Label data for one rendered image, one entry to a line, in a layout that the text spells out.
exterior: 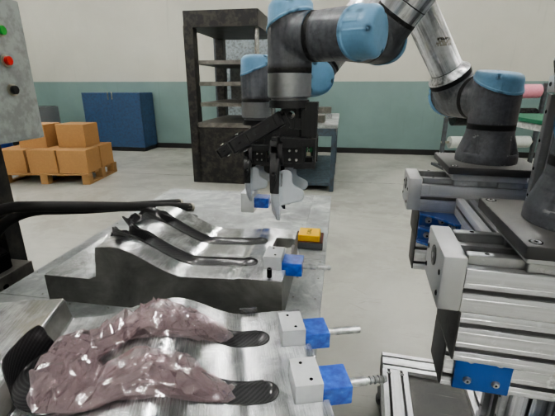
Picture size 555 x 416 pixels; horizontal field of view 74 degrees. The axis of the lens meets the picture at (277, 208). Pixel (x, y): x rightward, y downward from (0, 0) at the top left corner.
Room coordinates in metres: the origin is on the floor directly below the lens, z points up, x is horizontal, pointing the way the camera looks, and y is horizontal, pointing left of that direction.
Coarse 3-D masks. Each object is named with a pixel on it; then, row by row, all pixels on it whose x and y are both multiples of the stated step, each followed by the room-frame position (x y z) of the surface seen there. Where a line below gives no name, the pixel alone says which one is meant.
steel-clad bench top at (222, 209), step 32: (192, 192) 1.51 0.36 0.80; (224, 192) 1.51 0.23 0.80; (224, 224) 1.13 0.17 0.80; (256, 224) 1.13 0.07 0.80; (288, 224) 1.13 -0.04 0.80; (320, 224) 1.13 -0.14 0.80; (64, 256) 0.89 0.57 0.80; (320, 256) 0.89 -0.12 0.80; (32, 288) 0.73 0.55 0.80; (320, 288) 0.73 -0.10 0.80
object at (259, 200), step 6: (246, 198) 0.96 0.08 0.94; (258, 198) 0.96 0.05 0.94; (264, 198) 0.95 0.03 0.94; (270, 198) 0.98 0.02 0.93; (246, 204) 0.96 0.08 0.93; (252, 204) 0.95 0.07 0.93; (258, 204) 0.95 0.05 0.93; (264, 204) 0.95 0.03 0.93; (270, 204) 0.98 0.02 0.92; (288, 204) 0.96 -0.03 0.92; (246, 210) 0.96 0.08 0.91; (252, 210) 0.95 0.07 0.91
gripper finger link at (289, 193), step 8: (280, 176) 0.64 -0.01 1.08; (288, 176) 0.64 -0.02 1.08; (280, 184) 0.64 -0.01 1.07; (288, 184) 0.63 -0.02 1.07; (280, 192) 0.63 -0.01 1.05; (288, 192) 0.63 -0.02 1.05; (296, 192) 0.63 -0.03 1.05; (272, 200) 0.63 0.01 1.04; (280, 200) 0.63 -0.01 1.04; (288, 200) 0.63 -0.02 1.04; (296, 200) 0.63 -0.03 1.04; (272, 208) 0.64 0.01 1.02; (280, 208) 0.64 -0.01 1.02
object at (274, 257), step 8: (272, 248) 0.69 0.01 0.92; (280, 248) 0.69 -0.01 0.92; (264, 256) 0.65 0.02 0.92; (272, 256) 0.65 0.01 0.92; (280, 256) 0.65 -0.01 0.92; (288, 256) 0.68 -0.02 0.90; (296, 256) 0.68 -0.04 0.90; (264, 264) 0.65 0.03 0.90; (272, 264) 0.65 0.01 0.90; (280, 264) 0.65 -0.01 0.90; (288, 264) 0.65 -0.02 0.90; (296, 264) 0.65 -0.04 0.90; (304, 264) 0.66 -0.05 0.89; (312, 264) 0.66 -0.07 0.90; (288, 272) 0.65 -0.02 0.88; (296, 272) 0.64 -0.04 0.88
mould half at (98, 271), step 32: (160, 224) 0.80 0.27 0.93; (192, 224) 0.86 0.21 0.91; (96, 256) 0.66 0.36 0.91; (128, 256) 0.65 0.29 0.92; (160, 256) 0.68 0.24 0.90; (224, 256) 0.72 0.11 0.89; (256, 256) 0.71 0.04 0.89; (64, 288) 0.68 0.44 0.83; (96, 288) 0.66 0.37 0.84; (128, 288) 0.65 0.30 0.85; (160, 288) 0.64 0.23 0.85; (192, 288) 0.63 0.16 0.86; (224, 288) 0.62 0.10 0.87; (256, 288) 0.61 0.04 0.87; (288, 288) 0.69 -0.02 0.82
